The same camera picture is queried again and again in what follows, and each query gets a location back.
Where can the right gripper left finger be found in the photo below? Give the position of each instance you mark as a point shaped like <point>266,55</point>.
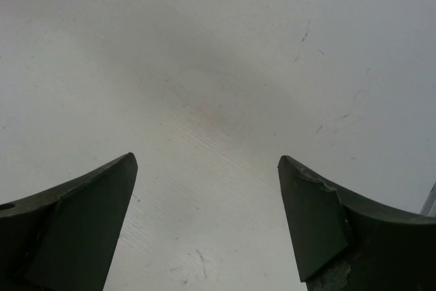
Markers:
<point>64,238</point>

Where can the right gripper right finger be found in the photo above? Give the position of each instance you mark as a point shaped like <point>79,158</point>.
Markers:
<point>345,241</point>

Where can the aluminium table rail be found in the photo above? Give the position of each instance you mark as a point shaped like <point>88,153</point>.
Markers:
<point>429,208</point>

